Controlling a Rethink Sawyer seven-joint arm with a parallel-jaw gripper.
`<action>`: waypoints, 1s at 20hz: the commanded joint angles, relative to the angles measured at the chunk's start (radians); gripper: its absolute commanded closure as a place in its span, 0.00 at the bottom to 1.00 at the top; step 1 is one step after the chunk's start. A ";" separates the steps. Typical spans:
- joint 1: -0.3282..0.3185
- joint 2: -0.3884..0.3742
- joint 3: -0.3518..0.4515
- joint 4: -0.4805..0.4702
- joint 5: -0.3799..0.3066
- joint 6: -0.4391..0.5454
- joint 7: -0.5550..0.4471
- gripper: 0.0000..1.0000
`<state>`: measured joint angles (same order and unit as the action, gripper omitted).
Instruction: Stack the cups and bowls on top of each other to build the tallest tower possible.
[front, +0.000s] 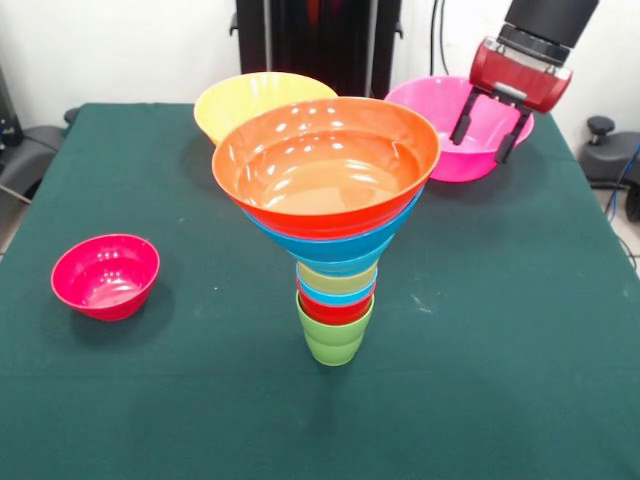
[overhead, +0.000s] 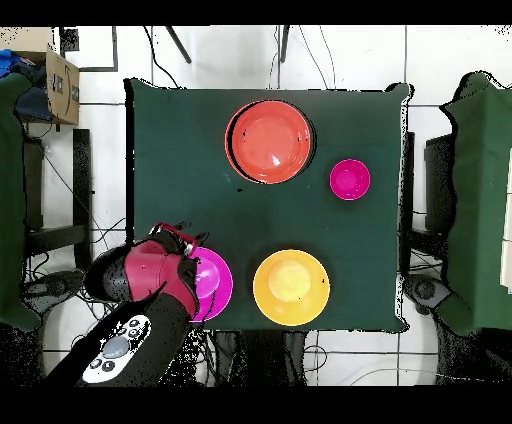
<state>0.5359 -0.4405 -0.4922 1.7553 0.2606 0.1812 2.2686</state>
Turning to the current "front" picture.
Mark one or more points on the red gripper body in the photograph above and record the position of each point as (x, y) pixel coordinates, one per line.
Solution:
(520, 82)

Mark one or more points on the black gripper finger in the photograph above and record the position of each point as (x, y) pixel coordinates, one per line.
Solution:
(511, 140)
(462, 120)

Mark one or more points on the large pink bowl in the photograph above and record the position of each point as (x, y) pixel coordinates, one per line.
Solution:
(480, 150)

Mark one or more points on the shallow red-orange bowl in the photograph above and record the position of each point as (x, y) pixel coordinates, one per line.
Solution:
(325, 165)

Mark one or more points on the medium blue bowl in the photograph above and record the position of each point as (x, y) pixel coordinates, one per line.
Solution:
(340, 247)

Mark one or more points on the small light blue bowl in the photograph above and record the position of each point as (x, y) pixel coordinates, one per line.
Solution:
(335, 267)

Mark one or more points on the yellow cup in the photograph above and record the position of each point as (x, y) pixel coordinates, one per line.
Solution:
(325, 282)

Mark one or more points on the large orange bowl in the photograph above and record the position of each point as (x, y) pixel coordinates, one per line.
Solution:
(235, 105)

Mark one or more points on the blue cup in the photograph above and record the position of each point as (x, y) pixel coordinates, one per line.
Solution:
(320, 298)

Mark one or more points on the red cup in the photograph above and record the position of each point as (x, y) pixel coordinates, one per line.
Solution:
(332, 312)

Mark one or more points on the green cup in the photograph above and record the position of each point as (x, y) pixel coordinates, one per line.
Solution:
(332, 340)

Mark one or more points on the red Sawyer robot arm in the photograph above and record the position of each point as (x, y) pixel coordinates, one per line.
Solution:
(545, 25)

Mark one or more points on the black chair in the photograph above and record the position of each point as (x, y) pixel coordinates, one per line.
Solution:
(30, 150)
(605, 160)

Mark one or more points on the dark green table cloth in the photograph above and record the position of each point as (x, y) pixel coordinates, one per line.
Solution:
(300, 440)

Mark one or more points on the small crimson bowl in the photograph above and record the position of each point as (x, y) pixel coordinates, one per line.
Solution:
(105, 280)

